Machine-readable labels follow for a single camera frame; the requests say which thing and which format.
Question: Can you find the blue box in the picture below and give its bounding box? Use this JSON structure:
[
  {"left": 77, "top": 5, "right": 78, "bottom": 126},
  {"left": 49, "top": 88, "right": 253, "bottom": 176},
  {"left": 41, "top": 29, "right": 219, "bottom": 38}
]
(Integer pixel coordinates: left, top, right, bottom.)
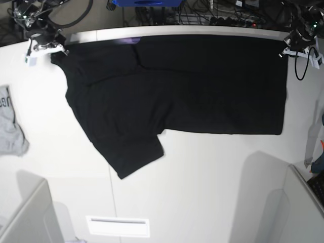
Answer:
[{"left": 112, "top": 0, "right": 182, "bottom": 7}]

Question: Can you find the white table slot plate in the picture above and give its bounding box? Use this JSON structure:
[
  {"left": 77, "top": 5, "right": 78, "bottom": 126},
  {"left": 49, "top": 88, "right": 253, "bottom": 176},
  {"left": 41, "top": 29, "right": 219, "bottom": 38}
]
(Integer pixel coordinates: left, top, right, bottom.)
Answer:
[{"left": 86, "top": 216, "right": 150, "bottom": 238}]

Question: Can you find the beige partition panel left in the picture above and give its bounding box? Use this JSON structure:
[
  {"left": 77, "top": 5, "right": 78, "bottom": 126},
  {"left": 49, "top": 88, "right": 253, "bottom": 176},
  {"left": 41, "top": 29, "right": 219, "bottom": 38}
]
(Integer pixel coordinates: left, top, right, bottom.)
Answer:
[{"left": 1, "top": 179, "right": 64, "bottom": 243}]

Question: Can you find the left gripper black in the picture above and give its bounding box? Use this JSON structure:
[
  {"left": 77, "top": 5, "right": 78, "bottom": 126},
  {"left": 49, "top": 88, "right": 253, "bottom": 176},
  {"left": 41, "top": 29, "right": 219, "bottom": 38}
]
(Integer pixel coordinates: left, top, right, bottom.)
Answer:
[{"left": 283, "top": 24, "right": 316, "bottom": 51}]

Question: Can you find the beige partition panel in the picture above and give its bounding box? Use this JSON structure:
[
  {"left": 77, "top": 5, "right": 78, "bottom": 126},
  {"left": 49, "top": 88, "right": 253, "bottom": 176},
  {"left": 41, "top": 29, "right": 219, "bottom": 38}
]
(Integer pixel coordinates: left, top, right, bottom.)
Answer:
[
  {"left": 1, "top": 179, "right": 64, "bottom": 243},
  {"left": 280, "top": 165, "right": 323, "bottom": 242}
]

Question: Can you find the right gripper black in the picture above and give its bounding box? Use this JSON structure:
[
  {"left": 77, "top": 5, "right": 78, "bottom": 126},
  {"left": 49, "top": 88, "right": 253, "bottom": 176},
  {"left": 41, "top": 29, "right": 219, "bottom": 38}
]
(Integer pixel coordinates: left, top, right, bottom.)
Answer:
[{"left": 26, "top": 25, "right": 66, "bottom": 52}]

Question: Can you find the black T-shirt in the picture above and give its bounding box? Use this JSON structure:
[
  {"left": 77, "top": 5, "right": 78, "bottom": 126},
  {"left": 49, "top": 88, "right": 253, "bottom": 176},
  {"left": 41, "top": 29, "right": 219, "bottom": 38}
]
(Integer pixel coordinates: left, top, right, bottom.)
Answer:
[{"left": 51, "top": 35, "right": 288, "bottom": 179}]

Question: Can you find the black power strip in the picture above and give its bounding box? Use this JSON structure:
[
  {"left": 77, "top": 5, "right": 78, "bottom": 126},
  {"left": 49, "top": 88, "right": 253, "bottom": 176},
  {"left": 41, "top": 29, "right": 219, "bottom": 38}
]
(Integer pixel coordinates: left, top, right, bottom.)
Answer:
[{"left": 209, "top": 17, "right": 258, "bottom": 28}]

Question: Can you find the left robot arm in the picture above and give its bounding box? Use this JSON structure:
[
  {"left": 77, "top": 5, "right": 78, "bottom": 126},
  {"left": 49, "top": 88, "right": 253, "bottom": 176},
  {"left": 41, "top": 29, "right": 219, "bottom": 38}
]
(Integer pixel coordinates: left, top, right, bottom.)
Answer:
[{"left": 284, "top": 1, "right": 323, "bottom": 51}]

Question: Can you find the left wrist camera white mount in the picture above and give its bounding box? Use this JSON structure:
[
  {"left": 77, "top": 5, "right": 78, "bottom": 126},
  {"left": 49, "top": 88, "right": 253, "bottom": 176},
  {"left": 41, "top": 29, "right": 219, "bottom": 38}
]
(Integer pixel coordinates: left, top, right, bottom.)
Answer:
[{"left": 279, "top": 36, "right": 323, "bottom": 69}]

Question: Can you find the grey T-shirt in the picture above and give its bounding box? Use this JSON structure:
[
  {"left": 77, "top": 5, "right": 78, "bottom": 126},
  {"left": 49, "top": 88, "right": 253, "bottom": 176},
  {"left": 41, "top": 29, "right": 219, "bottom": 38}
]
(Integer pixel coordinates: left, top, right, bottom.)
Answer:
[{"left": 1, "top": 85, "right": 29, "bottom": 156}]

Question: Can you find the beige partition panel right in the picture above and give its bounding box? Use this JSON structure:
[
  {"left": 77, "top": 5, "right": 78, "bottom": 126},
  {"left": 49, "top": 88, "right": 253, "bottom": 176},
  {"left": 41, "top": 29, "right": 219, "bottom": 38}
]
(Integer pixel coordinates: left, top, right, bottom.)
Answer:
[{"left": 280, "top": 165, "right": 323, "bottom": 242}]

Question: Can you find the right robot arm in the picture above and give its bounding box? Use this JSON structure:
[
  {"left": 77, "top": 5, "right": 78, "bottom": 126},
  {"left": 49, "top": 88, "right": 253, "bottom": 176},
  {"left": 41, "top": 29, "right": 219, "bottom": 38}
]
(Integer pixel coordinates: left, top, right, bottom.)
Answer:
[{"left": 11, "top": 1, "right": 66, "bottom": 55}]

